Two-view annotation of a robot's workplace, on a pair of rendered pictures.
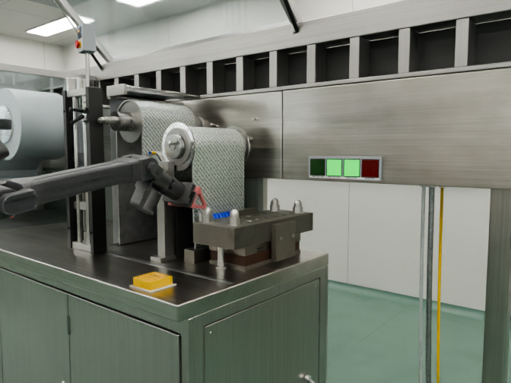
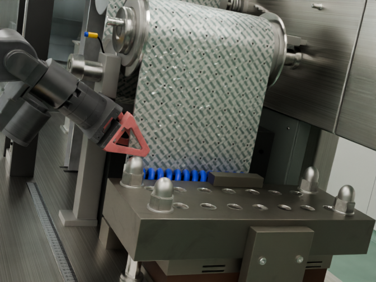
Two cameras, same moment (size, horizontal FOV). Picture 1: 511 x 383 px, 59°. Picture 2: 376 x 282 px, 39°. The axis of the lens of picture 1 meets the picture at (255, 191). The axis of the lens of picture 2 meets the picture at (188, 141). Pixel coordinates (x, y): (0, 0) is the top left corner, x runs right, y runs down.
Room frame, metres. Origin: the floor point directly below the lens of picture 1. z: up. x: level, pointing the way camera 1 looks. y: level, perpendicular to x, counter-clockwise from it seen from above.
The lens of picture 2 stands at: (0.64, -0.25, 1.28)
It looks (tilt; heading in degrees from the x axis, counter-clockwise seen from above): 12 degrees down; 25
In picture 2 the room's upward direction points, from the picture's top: 10 degrees clockwise
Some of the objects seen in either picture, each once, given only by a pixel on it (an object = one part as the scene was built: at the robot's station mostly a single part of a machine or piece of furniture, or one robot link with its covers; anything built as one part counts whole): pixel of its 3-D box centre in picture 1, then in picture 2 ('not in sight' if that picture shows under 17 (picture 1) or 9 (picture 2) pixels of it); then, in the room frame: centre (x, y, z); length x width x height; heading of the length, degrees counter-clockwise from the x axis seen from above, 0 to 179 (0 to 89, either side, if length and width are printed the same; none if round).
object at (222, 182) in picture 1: (220, 189); (197, 127); (1.45, 0.11, 1.11); 0.23 x 0.01 x 0.18; 141
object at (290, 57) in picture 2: not in sight; (279, 55); (1.62, 0.05, 1.25); 0.07 x 0.04 x 0.04; 141
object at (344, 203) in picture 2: (297, 206); (345, 198); (1.50, -0.14, 1.05); 0.04 x 0.04 x 0.04
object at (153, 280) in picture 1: (153, 280); not in sight; (1.11, 0.26, 0.91); 0.07 x 0.07 x 0.02; 51
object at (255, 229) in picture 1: (257, 226); (240, 216); (1.40, -0.01, 1.00); 0.40 x 0.16 x 0.06; 141
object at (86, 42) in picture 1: (84, 39); not in sight; (1.76, 0.65, 1.66); 0.07 x 0.07 x 0.10; 36
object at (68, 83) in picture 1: (80, 87); not in sight; (1.93, 0.73, 1.50); 0.14 x 0.14 x 0.06
